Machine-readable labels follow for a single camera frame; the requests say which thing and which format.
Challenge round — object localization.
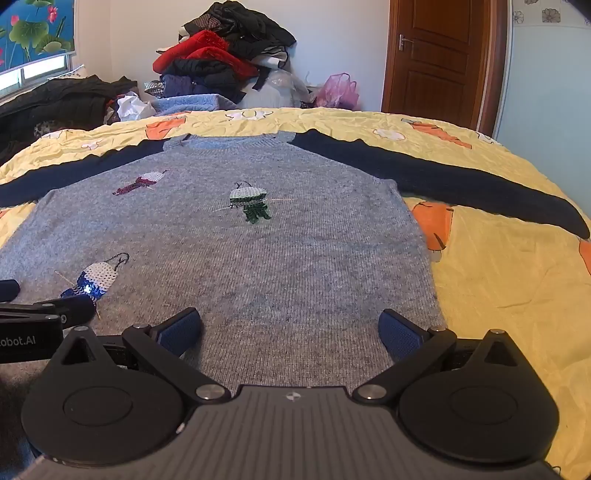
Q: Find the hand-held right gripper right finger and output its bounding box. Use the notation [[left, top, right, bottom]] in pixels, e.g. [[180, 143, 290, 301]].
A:
[[353, 309, 534, 407]]

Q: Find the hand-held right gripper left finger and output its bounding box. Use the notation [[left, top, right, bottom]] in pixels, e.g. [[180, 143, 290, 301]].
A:
[[54, 307, 232, 407]]

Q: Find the grey sweater with navy sleeves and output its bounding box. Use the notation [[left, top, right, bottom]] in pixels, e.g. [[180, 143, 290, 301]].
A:
[[0, 129, 591, 398]]

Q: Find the yellow carrot print quilt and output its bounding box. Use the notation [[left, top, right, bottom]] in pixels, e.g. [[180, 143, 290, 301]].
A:
[[0, 107, 591, 480]]

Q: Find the black coat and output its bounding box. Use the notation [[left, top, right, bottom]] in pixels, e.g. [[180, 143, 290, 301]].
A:
[[0, 75, 139, 154]]

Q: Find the white crumpled plastic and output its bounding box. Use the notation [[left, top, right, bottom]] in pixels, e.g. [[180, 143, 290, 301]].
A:
[[115, 91, 156, 122]]

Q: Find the window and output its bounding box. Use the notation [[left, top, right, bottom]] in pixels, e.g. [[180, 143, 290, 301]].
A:
[[0, 50, 77, 100]]

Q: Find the light blue fleece cloth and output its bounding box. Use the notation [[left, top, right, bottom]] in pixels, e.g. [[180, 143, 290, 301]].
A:
[[150, 93, 239, 116]]

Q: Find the pink plastic bag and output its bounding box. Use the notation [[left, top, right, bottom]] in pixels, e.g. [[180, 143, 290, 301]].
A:
[[316, 72, 360, 111]]

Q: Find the navy padded jacket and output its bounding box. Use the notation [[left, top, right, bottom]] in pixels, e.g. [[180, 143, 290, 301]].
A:
[[161, 59, 246, 101]]

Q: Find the clear plastic bag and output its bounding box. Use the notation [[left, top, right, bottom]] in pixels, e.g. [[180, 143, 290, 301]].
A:
[[240, 69, 311, 110]]

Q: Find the lotus print curtain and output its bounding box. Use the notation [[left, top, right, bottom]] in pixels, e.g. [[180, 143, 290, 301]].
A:
[[0, 0, 76, 73]]

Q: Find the brown wooden door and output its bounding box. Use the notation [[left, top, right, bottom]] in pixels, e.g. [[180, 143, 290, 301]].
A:
[[381, 0, 507, 136]]

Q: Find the red garment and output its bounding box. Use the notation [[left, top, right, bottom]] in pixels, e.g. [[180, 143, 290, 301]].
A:
[[153, 30, 259, 78]]

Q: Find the pale flower pattern wardrobe door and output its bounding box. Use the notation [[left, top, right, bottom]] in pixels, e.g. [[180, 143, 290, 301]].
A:
[[493, 0, 591, 155]]

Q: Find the black garment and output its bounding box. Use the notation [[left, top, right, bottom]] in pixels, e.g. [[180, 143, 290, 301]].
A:
[[184, 0, 297, 62]]

